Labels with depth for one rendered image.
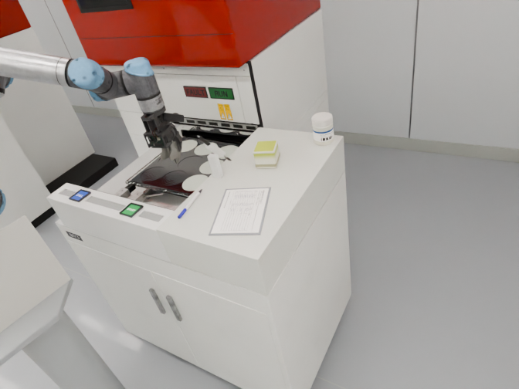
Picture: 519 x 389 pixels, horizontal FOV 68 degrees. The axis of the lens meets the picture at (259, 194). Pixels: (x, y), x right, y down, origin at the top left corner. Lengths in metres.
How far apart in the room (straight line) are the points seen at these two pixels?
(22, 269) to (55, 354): 0.34
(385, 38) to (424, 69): 0.32
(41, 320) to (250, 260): 0.66
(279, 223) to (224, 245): 0.16
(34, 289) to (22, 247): 0.15
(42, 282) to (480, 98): 2.59
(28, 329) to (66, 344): 0.21
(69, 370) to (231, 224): 0.80
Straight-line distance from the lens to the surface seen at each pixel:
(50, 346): 1.48
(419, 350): 1.95
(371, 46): 2.88
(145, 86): 1.22
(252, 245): 1.01
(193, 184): 1.42
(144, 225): 1.21
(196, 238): 1.08
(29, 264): 1.32
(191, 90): 1.66
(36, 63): 1.20
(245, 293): 1.13
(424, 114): 2.99
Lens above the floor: 1.66
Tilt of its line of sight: 36 degrees down
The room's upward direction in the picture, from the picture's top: 13 degrees counter-clockwise
